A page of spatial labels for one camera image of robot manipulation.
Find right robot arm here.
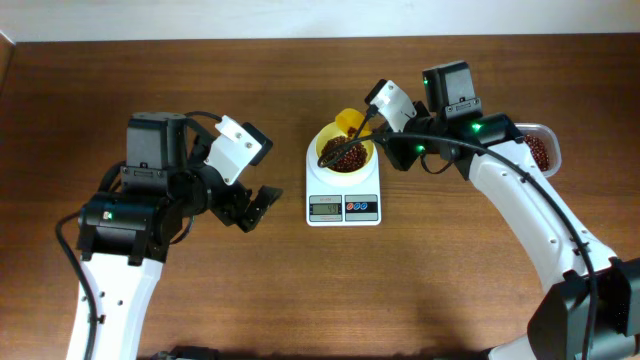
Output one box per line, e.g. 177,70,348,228
365,61,639,359

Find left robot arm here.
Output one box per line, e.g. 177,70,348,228
55,111,282,359

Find black cable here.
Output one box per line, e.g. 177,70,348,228
54,212,101,360
316,104,600,360

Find red adzuki beans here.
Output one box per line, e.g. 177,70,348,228
318,128,552,173

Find pale yellow plastic bowl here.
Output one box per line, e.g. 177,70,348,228
312,123,373,174

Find white digital kitchen scale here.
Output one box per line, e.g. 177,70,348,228
306,135,382,227

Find yellow measuring scoop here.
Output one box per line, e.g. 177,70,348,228
335,108,365,139

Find right black cable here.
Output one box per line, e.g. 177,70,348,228
316,104,600,360

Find clear plastic container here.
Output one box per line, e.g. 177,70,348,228
516,123,562,178

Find left black cable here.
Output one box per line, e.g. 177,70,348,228
54,212,101,360

